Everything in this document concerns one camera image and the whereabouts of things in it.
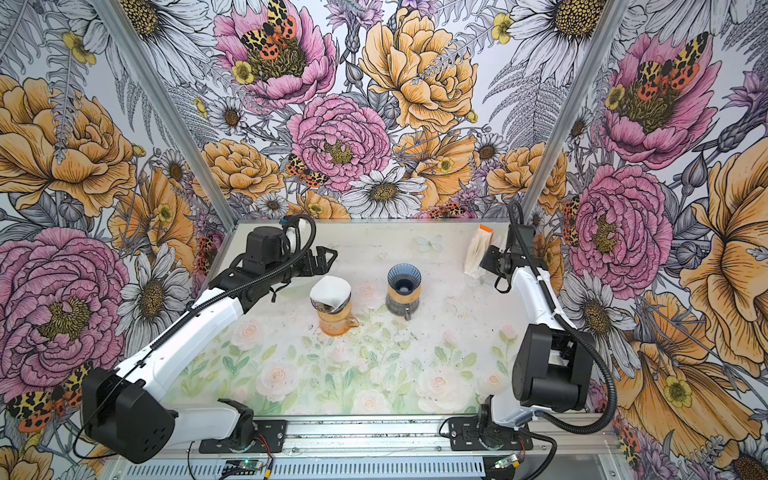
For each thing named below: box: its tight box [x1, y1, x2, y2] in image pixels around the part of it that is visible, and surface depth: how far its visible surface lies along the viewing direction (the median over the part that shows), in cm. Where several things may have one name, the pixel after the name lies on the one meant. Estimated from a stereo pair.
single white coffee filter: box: [310, 275, 352, 310], surface depth 85 cm
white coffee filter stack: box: [464, 224, 495, 279], surface depth 107 cm
